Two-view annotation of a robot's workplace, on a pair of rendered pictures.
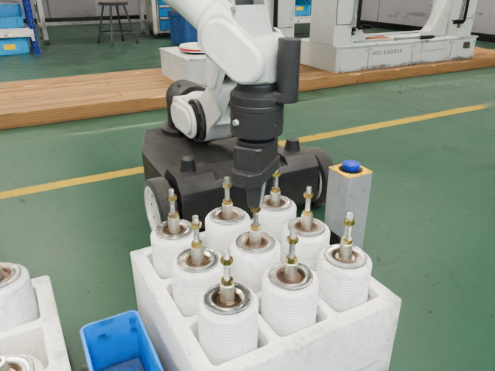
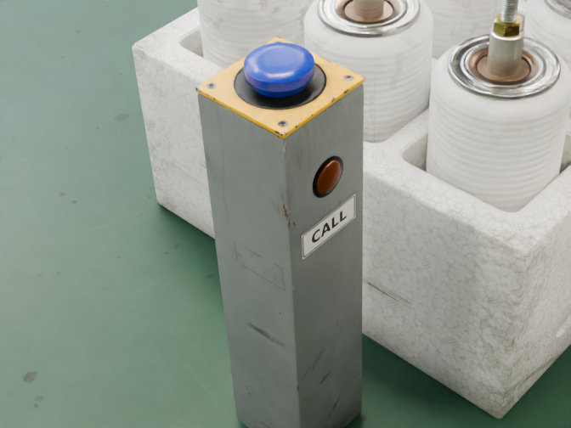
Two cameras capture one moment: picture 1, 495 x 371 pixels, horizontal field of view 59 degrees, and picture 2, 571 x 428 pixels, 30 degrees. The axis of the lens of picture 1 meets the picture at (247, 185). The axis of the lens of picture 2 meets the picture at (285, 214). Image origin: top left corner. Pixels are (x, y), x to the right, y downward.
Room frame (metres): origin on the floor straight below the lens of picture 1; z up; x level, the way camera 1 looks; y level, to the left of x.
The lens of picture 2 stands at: (1.39, -0.37, 0.67)
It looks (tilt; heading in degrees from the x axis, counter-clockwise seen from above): 42 degrees down; 164
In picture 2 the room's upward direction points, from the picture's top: 3 degrees counter-clockwise
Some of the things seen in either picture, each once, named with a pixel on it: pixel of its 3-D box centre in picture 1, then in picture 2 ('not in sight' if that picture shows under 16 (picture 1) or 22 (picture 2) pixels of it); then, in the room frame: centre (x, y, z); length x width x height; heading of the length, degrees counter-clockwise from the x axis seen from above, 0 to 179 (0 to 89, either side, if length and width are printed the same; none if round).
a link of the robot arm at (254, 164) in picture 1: (255, 141); not in sight; (0.70, -0.01, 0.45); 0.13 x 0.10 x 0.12; 156
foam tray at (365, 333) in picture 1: (255, 309); (450, 110); (0.70, -0.02, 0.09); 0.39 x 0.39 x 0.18; 29
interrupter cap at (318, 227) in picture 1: (306, 227); (368, 8); (0.76, -0.12, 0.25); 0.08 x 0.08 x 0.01
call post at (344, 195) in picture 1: (343, 229); (291, 275); (0.91, -0.23, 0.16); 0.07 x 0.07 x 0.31; 29
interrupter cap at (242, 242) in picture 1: (255, 242); not in sight; (0.70, -0.02, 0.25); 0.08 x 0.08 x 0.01
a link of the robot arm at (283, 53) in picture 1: (267, 73); not in sight; (0.70, -0.03, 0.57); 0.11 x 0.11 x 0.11; 64
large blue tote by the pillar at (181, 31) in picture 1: (191, 28); not in sight; (5.44, 0.65, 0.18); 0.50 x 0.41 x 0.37; 32
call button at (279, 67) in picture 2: (350, 166); (279, 74); (0.91, -0.23, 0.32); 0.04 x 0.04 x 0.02
